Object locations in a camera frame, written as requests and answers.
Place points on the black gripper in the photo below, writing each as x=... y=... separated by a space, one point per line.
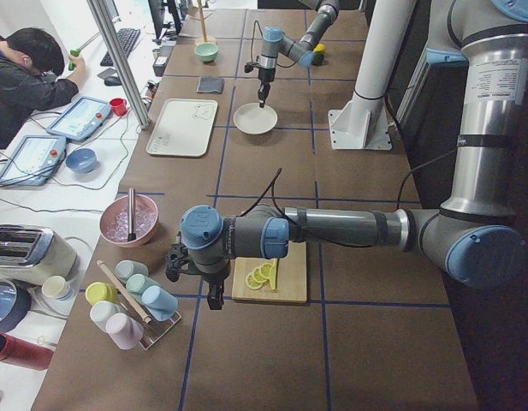
x=264 y=76
x=215 y=283

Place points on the cream round plate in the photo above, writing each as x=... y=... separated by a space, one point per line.
x=253 y=119

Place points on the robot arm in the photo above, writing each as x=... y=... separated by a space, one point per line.
x=275 y=42
x=467 y=236

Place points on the white bear tray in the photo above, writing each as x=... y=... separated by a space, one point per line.
x=183 y=128

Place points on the lemon slice near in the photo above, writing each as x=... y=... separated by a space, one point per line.
x=252 y=283

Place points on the lemon slice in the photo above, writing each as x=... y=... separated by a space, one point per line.
x=268 y=269
x=252 y=283
x=258 y=276

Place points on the lemon slice middle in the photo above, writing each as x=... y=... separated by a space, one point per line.
x=258 y=276

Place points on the light blue cup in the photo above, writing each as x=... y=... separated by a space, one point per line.
x=161 y=304

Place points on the folded grey cloth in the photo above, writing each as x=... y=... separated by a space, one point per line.
x=210 y=85

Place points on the lemon slice far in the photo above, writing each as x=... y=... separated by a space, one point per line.
x=268 y=269

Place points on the yellow-green plastic knife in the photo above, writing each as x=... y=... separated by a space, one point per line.
x=273 y=274

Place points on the mint green bowl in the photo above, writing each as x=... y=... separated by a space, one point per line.
x=206 y=52

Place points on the mint green cup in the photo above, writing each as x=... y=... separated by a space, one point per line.
x=137 y=284

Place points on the wooden cutting board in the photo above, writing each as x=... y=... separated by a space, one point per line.
x=291 y=284

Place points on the wooden mug tree stand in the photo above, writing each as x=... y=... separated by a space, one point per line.
x=205 y=37

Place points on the grey cup in rack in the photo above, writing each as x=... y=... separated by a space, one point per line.
x=127 y=268

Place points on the pink cup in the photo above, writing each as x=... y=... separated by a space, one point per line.
x=124 y=331

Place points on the steel black-tipped tongs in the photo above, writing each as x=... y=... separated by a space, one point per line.
x=131 y=215

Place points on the white cup in rack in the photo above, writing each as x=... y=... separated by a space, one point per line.
x=102 y=311

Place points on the yellow cup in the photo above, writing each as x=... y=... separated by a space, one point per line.
x=100 y=291

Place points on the pink bowl with ice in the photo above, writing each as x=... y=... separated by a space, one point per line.
x=125 y=228

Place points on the red mug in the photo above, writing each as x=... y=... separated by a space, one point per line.
x=119 y=106

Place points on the black keyboard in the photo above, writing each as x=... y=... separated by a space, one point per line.
x=128 y=38

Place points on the black computer mouse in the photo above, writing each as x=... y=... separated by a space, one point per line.
x=112 y=80

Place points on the cream blue-striped cup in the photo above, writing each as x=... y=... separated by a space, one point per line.
x=57 y=288

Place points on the teach pendant far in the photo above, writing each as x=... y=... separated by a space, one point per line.
x=81 y=119

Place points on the teach pendant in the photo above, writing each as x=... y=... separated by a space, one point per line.
x=81 y=119
x=34 y=160

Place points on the blue bowl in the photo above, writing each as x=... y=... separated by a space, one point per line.
x=83 y=160

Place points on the cream steel toaster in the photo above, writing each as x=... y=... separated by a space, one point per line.
x=33 y=254

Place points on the red thermos bottle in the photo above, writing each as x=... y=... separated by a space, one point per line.
x=18 y=352

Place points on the teach pendant near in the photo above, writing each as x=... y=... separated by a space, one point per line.
x=34 y=160

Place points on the seated person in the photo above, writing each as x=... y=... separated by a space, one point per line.
x=31 y=68

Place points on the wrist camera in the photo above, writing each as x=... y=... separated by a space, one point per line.
x=178 y=262
x=250 y=66

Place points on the white wire cup rack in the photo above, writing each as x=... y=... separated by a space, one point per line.
x=153 y=331

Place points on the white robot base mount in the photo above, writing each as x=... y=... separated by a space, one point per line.
x=362 y=124

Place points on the aluminium frame post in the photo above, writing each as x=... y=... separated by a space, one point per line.
x=108 y=33

